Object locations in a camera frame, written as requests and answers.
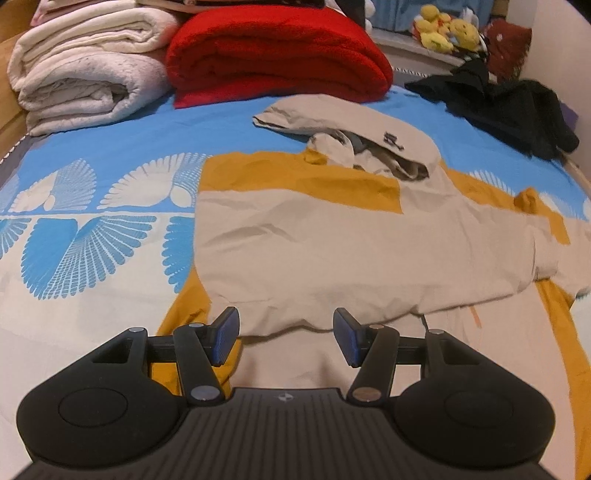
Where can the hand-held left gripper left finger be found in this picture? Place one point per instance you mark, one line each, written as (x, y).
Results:
(226, 335)

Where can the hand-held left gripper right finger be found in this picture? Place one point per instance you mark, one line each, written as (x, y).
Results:
(346, 338)

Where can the beige and mustard jacket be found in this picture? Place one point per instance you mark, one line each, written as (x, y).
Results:
(295, 240)

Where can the blue patterned bed sheet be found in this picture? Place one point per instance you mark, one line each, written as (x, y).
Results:
(115, 143)

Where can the folded red blanket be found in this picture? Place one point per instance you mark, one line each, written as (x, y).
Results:
(277, 55)

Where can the black garment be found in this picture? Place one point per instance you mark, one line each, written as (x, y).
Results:
(512, 106)

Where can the folded white blanket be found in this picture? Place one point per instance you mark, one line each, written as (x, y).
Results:
(87, 64)

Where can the yellow plush toys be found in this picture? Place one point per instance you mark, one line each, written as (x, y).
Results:
(445, 30)

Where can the folded pink cloth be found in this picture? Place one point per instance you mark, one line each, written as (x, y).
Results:
(221, 5)

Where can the brown plush cushion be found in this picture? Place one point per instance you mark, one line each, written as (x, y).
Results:
(508, 48)

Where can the tan wooden bed frame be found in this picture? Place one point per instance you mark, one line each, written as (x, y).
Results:
(10, 44)

